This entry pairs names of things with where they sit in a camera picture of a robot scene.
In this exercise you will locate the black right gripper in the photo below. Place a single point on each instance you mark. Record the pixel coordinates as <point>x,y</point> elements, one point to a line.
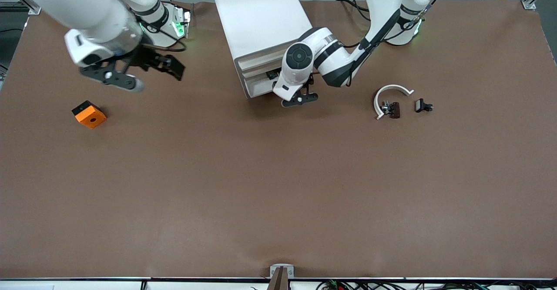
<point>145,56</point>

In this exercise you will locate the white cabinet drawer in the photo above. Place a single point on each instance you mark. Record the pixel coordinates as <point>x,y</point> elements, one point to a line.
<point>256,78</point>
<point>256,69</point>
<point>256,60</point>
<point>259,89</point>

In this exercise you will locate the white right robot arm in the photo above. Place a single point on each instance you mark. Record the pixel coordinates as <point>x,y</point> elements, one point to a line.
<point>87,11</point>

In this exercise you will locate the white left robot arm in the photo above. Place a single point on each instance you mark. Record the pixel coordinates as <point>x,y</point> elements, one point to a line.
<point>339,59</point>

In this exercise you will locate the white drawer cabinet housing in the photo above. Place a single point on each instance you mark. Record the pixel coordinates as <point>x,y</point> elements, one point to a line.
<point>256,15</point>

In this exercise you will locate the orange black square block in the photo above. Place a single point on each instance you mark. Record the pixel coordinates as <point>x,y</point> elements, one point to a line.
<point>91,118</point>

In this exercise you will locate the brown table cover mat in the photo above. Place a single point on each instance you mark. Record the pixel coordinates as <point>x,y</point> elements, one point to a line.
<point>278,194</point>

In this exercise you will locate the white curved plastic part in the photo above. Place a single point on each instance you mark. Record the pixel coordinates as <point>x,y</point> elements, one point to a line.
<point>394,87</point>

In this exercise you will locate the small brown clip part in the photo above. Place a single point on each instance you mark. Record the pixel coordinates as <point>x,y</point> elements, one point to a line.
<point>394,110</point>

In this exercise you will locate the small black clip part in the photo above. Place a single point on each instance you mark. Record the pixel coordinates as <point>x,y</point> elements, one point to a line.
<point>420,105</point>

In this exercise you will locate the grey camera post bracket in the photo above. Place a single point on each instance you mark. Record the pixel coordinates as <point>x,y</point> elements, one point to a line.
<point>281,274</point>

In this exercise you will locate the white table edge rail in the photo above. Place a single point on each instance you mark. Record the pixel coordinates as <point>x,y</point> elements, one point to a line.
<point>87,284</point>

